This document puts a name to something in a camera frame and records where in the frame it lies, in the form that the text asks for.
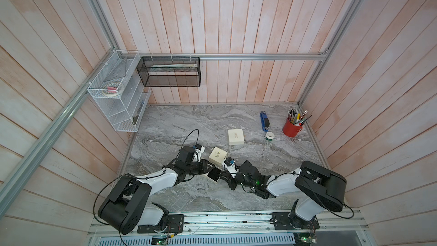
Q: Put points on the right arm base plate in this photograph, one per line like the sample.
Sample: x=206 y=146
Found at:
x=288 y=221

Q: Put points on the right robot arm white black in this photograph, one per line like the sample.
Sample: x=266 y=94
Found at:
x=325 y=189

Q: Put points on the aluminium frame horizontal bar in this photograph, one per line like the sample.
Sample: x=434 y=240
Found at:
x=237 y=56

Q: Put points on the blue stapler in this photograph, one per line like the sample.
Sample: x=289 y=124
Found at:
x=265 y=123

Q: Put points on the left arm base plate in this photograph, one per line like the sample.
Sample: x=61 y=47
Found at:
x=172 y=224

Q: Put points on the black mesh basket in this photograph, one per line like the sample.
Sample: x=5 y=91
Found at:
x=169 y=71

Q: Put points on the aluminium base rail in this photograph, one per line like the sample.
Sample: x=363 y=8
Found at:
x=233 y=222

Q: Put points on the white wire shelf rack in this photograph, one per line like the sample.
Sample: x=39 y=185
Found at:
x=123 y=112

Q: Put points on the pens bundle in cup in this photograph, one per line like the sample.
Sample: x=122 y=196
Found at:
x=297 y=119

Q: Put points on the tape roll in rack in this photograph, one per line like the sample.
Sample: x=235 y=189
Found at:
x=113 y=89

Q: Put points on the small tape roll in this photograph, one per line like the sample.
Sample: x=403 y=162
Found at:
x=269 y=136

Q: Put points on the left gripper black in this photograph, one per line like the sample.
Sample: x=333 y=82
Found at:
x=204 y=169

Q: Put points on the red pen cup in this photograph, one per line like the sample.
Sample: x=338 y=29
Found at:
x=291 y=130

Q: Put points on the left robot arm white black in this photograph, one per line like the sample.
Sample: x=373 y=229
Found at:
x=127 y=207

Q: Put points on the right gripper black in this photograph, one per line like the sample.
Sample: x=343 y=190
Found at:
x=230 y=180

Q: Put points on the cream drawer jewelry box front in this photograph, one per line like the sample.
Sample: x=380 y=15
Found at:
x=214 y=174

